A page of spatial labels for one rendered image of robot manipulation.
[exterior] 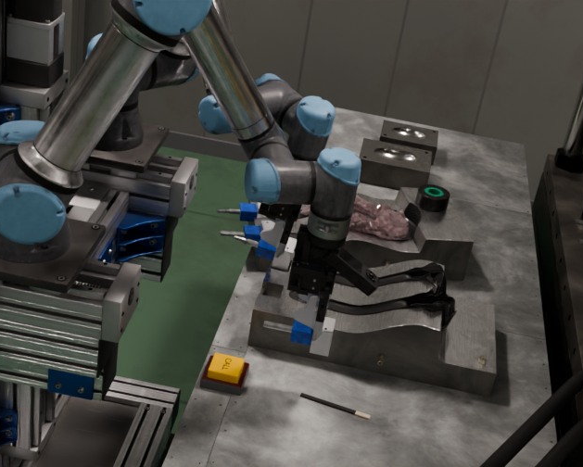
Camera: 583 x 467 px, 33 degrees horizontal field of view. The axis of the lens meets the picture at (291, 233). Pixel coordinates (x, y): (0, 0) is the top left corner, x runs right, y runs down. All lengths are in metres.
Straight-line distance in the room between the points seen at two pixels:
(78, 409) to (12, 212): 1.24
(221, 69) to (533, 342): 0.98
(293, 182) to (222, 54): 0.24
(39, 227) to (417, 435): 0.80
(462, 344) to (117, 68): 0.95
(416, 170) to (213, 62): 1.18
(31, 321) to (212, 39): 0.62
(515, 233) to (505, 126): 1.85
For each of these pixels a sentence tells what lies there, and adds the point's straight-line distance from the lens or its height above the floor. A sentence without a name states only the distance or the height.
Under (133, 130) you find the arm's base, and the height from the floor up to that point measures 1.08.
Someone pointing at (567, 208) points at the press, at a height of 0.79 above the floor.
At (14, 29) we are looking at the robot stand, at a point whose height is 1.36.
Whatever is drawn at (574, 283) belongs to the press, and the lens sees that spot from 2.58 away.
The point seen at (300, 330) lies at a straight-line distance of 1.86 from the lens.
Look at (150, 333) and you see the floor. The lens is 3.42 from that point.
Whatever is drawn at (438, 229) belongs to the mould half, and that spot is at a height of 0.91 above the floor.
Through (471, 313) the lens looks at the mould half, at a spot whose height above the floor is 0.86.
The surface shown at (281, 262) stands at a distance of 2.13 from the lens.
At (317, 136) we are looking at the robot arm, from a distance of 1.92.
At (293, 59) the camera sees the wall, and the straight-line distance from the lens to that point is 4.44.
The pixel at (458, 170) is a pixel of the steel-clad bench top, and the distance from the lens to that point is 2.99.
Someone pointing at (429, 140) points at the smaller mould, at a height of 0.86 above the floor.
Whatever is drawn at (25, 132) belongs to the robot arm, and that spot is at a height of 1.27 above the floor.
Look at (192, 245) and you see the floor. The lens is 3.93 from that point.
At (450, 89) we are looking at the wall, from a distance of 4.44.
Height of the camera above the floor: 2.00
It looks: 29 degrees down
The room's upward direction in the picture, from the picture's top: 9 degrees clockwise
